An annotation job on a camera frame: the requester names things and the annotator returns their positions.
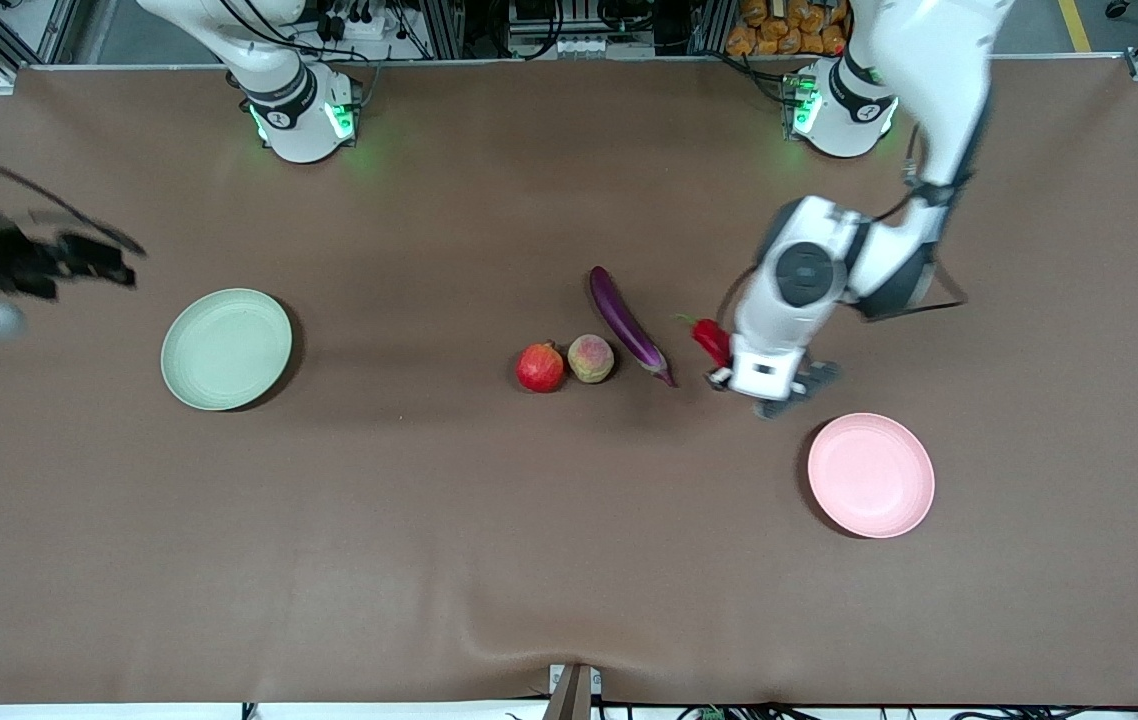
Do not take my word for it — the yellow-pink peach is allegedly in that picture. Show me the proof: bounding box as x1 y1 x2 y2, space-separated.
567 334 616 385

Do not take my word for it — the metal table edge bracket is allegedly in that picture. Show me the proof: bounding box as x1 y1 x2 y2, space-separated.
541 663 603 720

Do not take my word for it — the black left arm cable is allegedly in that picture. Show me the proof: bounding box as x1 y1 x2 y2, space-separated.
854 120 970 323

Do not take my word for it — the red chili pepper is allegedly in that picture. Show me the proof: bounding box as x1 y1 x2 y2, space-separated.
677 314 734 371

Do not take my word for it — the red pomegranate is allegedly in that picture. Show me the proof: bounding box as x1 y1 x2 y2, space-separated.
516 341 567 394

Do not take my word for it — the pink plate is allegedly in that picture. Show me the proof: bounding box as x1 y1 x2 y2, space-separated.
807 413 936 540

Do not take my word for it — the purple eggplant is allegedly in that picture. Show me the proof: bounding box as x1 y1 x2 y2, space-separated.
588 265 678 388

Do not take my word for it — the bag of orange buns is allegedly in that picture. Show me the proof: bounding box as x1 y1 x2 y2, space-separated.
726 0 850 57

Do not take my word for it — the grey electronics box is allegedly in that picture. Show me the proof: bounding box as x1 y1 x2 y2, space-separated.
507 0 657 59

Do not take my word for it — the brown table cloth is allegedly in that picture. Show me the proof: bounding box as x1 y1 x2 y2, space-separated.
0 58 1138 706

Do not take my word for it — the light green plate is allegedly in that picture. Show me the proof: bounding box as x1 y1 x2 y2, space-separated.
160 288 294 412

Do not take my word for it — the white power strip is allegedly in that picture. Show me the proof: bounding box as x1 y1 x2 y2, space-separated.
317 0 392 41

